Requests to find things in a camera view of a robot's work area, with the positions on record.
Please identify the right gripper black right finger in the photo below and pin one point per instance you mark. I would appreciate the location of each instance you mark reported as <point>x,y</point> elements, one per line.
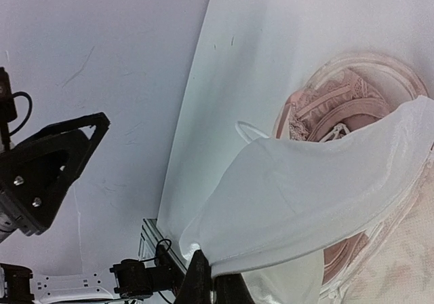
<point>199,287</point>

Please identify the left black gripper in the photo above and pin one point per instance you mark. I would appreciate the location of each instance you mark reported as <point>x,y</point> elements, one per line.
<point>140,279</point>

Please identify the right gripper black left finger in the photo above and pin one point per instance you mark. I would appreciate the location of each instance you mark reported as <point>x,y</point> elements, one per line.
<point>37,173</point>

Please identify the white satin bra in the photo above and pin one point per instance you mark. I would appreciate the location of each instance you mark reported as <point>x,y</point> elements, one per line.
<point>281,203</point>

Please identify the pink bra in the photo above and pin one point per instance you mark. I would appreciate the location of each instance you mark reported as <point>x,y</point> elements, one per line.
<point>347,93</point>

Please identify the floral mesh laundry bag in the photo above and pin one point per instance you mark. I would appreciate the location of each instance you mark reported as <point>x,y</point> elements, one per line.
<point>391,262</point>

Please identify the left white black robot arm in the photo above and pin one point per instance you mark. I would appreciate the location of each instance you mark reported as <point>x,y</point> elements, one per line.
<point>20,285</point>

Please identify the aluminium front rail frame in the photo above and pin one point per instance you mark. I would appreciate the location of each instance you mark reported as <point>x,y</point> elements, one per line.
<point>155,249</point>

